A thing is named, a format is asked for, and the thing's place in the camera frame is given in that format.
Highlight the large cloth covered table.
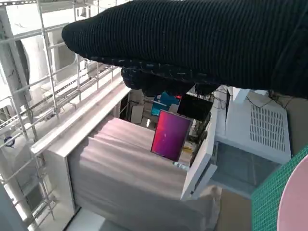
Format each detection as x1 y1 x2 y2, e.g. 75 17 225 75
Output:
45 117 223 231

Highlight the teal box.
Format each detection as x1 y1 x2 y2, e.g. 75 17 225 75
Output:
151 92 180 116

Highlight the green cutting mat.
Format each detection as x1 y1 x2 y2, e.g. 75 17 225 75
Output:
250 145 308 231

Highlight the white metal railing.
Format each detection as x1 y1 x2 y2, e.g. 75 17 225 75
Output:
0 0 123 231

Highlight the pink bowl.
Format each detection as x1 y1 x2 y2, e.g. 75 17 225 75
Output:
276 157 308 231

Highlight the right robot hand black glove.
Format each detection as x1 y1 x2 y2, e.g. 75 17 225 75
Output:
61 0 308 99

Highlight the black monitor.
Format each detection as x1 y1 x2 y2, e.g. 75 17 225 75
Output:
177 94 214 122

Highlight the long white ledge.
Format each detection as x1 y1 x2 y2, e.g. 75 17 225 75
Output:
30 78 132 154

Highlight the white cylindrical tank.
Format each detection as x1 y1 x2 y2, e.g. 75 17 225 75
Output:
14 36 52 97

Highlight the monitor with pink purple screen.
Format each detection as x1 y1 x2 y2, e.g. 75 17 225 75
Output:
150 109 193 162

